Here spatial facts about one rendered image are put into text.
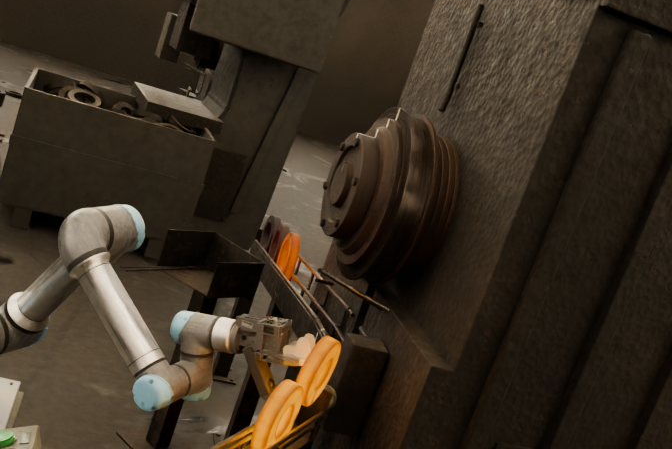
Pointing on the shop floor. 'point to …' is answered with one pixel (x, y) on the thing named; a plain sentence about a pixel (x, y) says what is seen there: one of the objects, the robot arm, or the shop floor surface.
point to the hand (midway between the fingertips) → (319, 363)
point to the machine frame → (534, 228)
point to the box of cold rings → (101, 157)
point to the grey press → (251, 64)
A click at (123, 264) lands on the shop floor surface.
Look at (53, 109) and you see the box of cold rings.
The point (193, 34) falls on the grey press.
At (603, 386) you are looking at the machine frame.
